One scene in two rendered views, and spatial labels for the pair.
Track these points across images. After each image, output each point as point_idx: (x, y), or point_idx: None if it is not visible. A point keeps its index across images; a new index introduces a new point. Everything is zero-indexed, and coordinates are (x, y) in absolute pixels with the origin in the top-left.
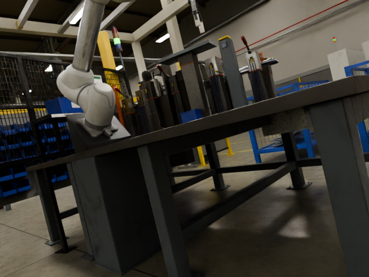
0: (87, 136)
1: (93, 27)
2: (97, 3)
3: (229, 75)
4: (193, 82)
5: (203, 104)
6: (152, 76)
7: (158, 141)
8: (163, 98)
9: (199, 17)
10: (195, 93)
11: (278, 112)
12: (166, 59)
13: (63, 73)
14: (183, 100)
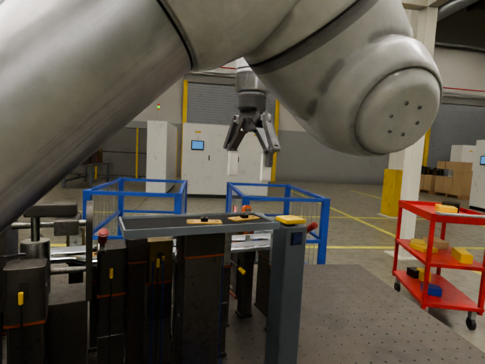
0: None
1: (58, 175)
2: (190, 58)
3: (287, 302)
4: (206, 305)
5: (216, 359)
6: (37, 232)
7: None
8: (68, 310)
9: (238, 141)
10: (206, 331)
11: None
12: (158, 236)
13: None
14: (130, 318)
